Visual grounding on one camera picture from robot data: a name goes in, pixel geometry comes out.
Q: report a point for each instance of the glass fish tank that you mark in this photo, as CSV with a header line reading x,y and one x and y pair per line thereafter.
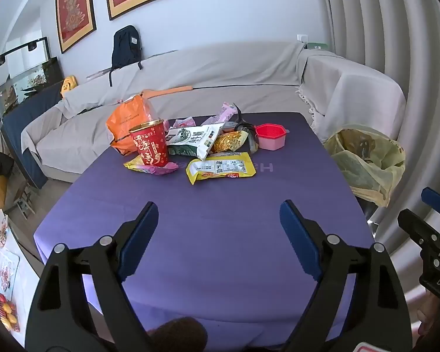
x,y
22,80

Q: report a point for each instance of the dark blue backpack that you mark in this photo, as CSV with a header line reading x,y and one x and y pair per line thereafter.
x,y
126,47

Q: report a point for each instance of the tall red framed picture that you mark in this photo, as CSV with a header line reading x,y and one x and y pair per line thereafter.
x,y
75,9

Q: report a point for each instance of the green digital clock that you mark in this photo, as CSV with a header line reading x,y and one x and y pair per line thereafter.
x,y
317,46

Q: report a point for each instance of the yellow noodle packet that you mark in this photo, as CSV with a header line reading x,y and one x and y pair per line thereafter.
x,y
220,167

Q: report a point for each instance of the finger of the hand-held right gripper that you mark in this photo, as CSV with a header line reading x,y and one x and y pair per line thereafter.
x,y
414,225
437,198

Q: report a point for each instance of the orange snack bag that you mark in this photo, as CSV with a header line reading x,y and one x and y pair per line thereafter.
x,y
126,121

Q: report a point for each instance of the white wall socket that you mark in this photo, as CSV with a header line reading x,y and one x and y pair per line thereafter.
x,y
302,37

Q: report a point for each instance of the small wooden stool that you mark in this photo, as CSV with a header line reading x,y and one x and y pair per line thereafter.
x,y
25,201

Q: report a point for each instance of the person's right hand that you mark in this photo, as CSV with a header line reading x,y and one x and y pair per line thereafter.
x,y
427,317

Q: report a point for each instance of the grey covered sofa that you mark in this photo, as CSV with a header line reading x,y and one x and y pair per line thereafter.
x,y
223,66

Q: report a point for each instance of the yellow pink chips bag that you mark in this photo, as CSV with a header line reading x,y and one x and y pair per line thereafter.
x,y
139,164

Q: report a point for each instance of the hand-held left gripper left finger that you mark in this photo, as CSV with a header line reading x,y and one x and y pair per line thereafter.
x,y
139,238

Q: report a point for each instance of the orange back scratcher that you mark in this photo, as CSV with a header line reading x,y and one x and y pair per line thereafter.
x,y
168,91

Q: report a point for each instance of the red pink plastic container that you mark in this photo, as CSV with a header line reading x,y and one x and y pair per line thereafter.
x,y
270,137

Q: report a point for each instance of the trash bin with yellow bag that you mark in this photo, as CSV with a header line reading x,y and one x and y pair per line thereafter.
x,y
366,168

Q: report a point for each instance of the purple tablecloth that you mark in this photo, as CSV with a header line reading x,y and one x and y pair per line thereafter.
x,y
212,205

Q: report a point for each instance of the small orange yellow packet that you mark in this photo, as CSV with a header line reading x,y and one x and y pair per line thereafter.
x,y
229,141

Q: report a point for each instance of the long pink packet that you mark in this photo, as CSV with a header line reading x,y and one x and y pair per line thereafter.
x,y
223,113

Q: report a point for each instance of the red paper cup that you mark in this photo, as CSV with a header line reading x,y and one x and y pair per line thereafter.
x,y
150,146

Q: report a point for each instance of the grey pleated curtain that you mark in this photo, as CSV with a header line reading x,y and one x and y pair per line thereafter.
x,y
388,25

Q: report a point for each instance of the small pink packet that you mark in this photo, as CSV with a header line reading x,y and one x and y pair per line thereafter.
x,y
183,121

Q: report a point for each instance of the white fringed throw cloth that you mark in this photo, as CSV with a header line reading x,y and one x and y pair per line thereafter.
x,y
359,91

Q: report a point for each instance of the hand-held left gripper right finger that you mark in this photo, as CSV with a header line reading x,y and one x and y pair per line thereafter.
x,y
300,238

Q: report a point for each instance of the white green snack packet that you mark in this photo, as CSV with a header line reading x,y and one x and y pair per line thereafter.
x,y
194,141

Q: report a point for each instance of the yellow plush toy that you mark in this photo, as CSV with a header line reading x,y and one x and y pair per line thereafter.
x,y
68,85

